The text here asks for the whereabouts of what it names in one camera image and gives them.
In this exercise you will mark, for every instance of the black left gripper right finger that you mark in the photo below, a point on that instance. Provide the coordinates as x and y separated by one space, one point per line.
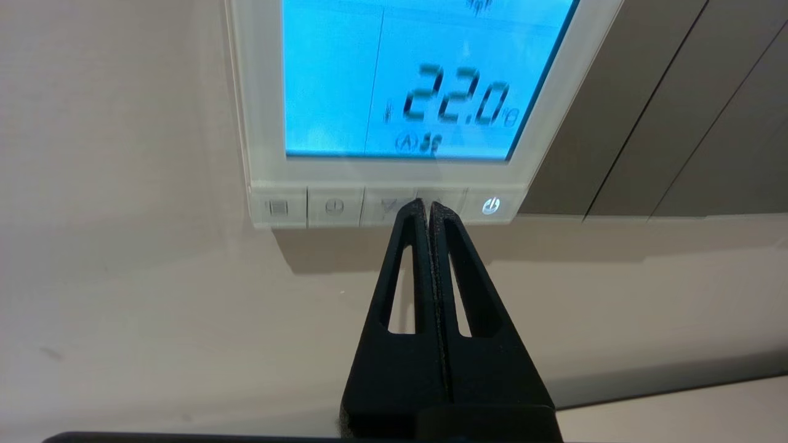
492 369

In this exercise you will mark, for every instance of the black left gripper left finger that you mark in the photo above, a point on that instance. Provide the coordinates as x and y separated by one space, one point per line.
394 369

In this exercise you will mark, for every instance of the white wall thermostat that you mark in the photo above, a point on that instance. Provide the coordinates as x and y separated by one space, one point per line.
431 37

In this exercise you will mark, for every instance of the grey triple rocker switch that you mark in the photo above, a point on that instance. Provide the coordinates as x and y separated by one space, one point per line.
646 92

